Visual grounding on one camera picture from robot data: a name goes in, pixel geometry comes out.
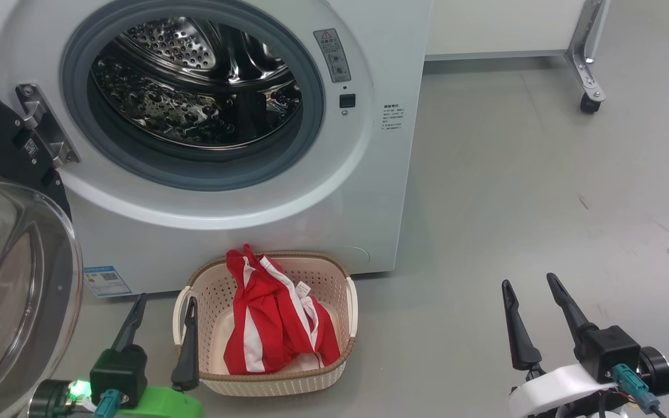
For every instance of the perforated steel washer drum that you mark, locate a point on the perforated steel washer drum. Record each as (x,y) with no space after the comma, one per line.
(166,104)

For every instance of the white front-load washing machine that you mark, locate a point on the white front-load washing machine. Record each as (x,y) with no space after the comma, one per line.
(253,232)

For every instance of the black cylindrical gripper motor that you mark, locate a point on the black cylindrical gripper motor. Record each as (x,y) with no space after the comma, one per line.
(655,371)
(50,400)

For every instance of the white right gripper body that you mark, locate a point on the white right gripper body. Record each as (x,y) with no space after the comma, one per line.
(555,389)

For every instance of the black caster wheel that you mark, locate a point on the black caster wheel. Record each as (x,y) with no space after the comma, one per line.
(590,104)

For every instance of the red white striped garment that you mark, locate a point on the red white striped garment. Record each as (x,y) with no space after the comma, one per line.
(265,325)

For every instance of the grey rubber door gasket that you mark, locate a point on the grey rubber door gasket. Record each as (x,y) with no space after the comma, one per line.
(305,128)

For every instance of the blue energy label sticker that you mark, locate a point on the blue energy label sticker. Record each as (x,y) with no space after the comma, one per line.
(107,281)

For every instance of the grey warning sticker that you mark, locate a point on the grey warning sticker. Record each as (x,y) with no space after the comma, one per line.
(332,55)

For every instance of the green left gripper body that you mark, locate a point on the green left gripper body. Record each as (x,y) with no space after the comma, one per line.
(166,406)

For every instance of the silver metal door hinge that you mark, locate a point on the silver metal door hinge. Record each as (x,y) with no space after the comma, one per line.
(44,122)

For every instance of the black cylindrical left gripper motor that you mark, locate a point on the black cylindrical left gripper motor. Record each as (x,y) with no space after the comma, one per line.
(50,400)

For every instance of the cream perforated laundry basket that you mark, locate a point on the cream perforated laundry basket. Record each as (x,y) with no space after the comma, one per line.
(270,383)

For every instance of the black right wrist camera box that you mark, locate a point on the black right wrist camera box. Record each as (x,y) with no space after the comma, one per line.
(607,351)

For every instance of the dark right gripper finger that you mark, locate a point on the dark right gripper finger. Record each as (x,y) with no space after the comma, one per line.
(519,342)
(569,313)

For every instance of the silver metal cabinet leg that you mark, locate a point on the silver metal cabinet leg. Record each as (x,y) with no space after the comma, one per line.
(587,52)

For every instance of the black cylindrical right gripper motor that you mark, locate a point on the black cylindrical right gripper motor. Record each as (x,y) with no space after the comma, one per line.
(655,371)

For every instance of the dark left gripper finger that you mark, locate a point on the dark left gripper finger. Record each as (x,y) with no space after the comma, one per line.
(188,360)
(132,325)

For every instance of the black door lock slot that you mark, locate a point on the black door lock slot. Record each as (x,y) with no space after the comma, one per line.
(347,100)

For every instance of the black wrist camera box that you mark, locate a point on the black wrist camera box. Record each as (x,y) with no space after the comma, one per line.
(607,351)
(118,374)

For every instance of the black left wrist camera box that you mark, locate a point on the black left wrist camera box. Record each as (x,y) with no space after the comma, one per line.
(118,374)

